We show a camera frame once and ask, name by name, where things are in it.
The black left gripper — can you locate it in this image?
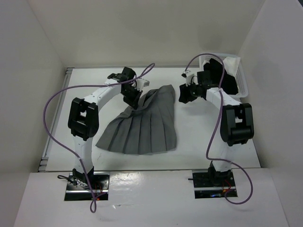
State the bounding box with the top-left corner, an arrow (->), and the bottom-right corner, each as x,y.
121,86 -> 143,110

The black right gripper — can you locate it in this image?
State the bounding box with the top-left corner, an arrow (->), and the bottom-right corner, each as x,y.
178,80 -> 201,104

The grey pleated skirt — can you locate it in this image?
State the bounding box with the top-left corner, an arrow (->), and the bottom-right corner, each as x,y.
96,85 -> 177,155

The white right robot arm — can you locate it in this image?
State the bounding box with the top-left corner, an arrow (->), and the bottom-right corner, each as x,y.
179,70 -> 254,186

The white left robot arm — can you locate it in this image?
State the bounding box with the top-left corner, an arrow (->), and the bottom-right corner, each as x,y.
68,67 -> 149,189

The black skirt in basket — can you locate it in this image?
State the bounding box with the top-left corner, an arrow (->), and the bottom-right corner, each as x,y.
203,58 -> 239,95

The white cloth in basket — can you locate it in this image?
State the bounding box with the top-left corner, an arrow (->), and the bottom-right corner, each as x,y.
201,56 -> 241,77

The white plastic basket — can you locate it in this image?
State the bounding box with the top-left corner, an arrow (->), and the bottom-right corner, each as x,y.
198,53 -> 249,99

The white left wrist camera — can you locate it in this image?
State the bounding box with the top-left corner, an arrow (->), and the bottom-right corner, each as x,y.
135,79 -> 150,91

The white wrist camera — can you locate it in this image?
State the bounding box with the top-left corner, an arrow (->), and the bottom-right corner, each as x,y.
181,70 -> 195,86
135,79 -> 150,91

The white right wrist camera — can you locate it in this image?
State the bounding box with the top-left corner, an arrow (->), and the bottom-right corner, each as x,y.
181,70 -> 195,86

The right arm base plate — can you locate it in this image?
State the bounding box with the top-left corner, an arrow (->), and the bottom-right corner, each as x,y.
188,170 -> 238,199

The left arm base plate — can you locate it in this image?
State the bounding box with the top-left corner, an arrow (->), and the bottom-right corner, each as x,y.
57,172 -> 110,201

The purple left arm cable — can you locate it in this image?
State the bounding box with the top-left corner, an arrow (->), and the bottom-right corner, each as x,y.
44,62 -> 156,213

